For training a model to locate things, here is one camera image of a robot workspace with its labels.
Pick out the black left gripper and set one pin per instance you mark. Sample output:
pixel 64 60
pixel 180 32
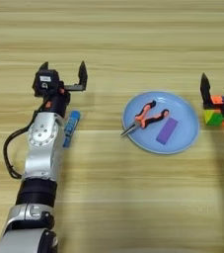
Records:
pixel 56 102

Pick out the colourful puzzle cube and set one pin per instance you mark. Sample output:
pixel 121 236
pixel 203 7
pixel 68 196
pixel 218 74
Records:
pixel 213 118

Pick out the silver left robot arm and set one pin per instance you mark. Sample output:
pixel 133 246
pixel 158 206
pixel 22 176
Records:
pixel 44 148

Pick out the left gripper small black box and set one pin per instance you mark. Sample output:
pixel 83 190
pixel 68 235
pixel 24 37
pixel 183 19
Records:
pixel 46 82

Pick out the light blue round plate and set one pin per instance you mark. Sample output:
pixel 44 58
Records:
pixel 182 131

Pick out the blue glue stick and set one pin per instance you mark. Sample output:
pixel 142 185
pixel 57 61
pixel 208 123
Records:
pixel 72 123

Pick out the purple rectangular block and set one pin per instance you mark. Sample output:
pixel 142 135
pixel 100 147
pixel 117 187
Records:
pixel 166 131

